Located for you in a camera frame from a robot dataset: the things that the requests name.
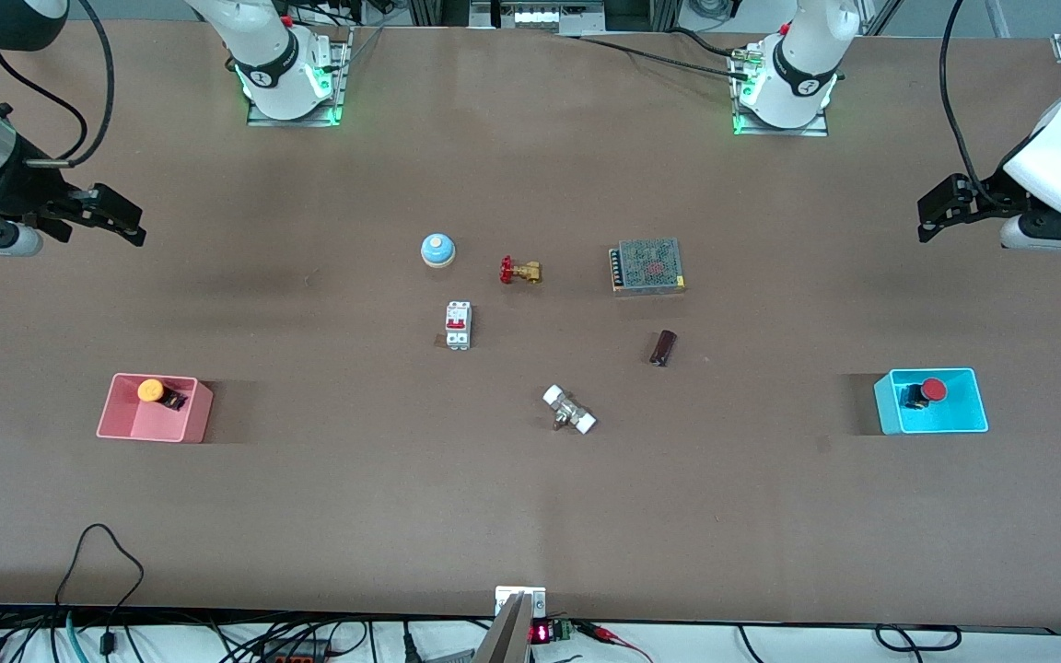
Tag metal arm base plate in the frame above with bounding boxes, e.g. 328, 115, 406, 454
246, 26, 354, 128
731, 44, 831, 138

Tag yellow push button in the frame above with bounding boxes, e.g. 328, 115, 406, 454
136, 378, 189, 412

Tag black looped cable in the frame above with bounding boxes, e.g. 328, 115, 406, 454
54, 524, 146, 650

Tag black coiled cable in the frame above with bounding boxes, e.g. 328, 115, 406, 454
875, 624, 963, 654

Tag white red circuit breaker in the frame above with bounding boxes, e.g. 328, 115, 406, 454
444, 301, 473, 350

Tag red alligator clip lead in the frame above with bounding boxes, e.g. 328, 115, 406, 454
573, 621, 653, 663

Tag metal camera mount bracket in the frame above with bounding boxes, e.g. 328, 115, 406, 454
473, 586, 548, 663

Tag black cable on table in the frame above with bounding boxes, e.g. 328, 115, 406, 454
567, 28, 752, 82

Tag metal fitting white ends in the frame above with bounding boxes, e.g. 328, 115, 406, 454
542, 385, 598, 436

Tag red push button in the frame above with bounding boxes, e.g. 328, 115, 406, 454
900, 377, 949, 409

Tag metal mesh power supply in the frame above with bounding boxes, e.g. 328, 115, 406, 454
610, 238, 686, 296

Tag cyan plastic box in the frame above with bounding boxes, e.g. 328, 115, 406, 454
873, 367, 990, 436

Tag pink plastic box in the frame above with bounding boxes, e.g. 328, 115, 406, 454
96, 373, 215, 445

